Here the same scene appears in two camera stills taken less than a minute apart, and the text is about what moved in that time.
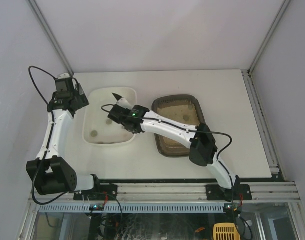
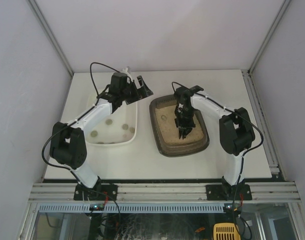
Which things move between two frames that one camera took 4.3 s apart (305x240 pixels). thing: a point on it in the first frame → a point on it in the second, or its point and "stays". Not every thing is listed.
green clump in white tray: [94, 133] stays
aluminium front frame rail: [261, 191] stays
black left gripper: [81, 100] → [133, 90]
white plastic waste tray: [97, 128] stays
